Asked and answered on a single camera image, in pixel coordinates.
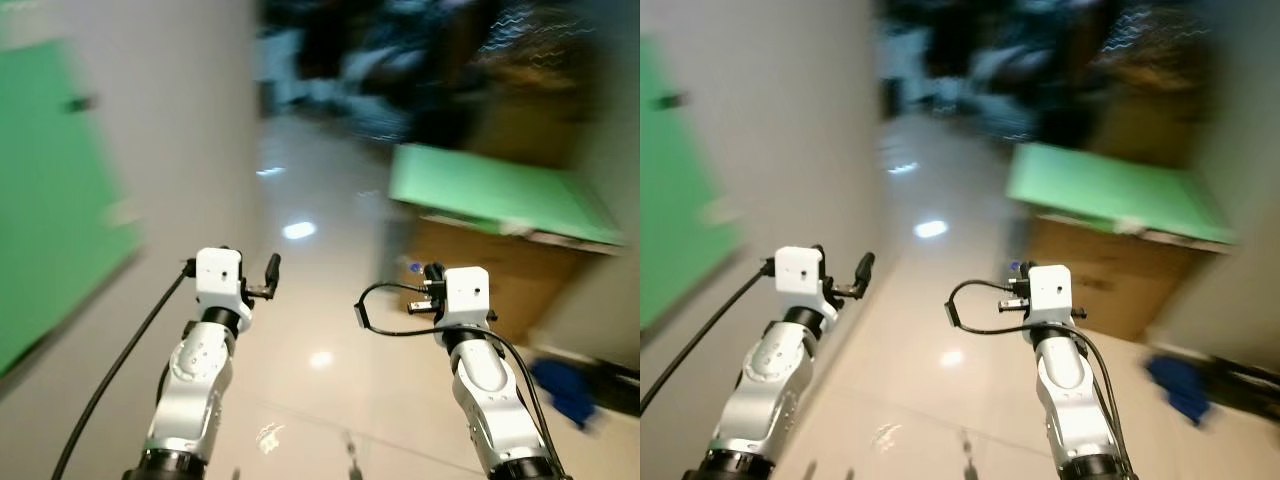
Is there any large brown cardboard box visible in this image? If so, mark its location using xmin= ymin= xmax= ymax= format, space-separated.
xmin=405 ymin=215 xmax=606 ymax=346
xmin=1025 ymin=213 xmax=1216 ymax=343

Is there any green table cover sheet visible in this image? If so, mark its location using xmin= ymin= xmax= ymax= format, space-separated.
xmin=1005 ymin=141 xmax=1236 ymax=245
xmin=388 ymin=143 xmax=623 ymax=247

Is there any blue cloth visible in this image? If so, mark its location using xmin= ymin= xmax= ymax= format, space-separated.
xmin=1146 ymin=354 xmax=1218 ymax=428
xmin=528 ymin=357 xmax=603 ymax=433

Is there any black bar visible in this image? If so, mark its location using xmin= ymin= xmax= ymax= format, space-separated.
xmin=585 ymin=358 xmax=641 ymax=419
xmin=1205 ymin=352 xmax=1280 ymax=423

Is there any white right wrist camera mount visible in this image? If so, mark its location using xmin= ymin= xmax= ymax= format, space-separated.
xmin=443 ymin=266 xmax=492 ymax=330
xmin=1027 ymin=263 xmax=1074 ymax=328

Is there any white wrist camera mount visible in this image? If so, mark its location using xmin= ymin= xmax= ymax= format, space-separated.
xmin=443 ymin=266 xmax=492 ymax=330
xmin=1027 ymin=263 xmax=1074 ymax=328
xmin=774 ymin=245 xmax=831 ymax=315
xmin=194 ymin=246 xmax=248 ymax=313

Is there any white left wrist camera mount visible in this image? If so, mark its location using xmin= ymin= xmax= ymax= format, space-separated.
xmin=194 ymin=246 xmax=248 ymax=313
xmin=774 ymin=245 xmax=831 ymax=315

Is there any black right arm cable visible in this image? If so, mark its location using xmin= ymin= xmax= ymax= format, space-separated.
xmin=944 ymin=278 xmax=1136 ymax=476
xmin=353 ymin=281 xmax=549 ymax=476

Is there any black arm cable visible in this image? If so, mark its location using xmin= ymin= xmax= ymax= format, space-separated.
xmin=944 ymin=278 xmax=1136 ymax=476
xmin=50 ymin=258 xmax=198 ymax=480
xmin=640 ymin=257 xmax=779 ymax=416
xmin=353 ymin=281 xmax=549 ymax=476

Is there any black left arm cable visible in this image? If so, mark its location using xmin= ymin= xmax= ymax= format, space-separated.
xmin=640 ymin=257 xmax=779 ymax=416
xmin=50 ymin=258 xmax=198 ymax=480

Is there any green wall sheet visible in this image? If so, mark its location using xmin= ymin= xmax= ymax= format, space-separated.
xmin=0 ymin=38 xmax=143 ymax=379
xmin=640 ymin=38 xmax=749 ymax=336

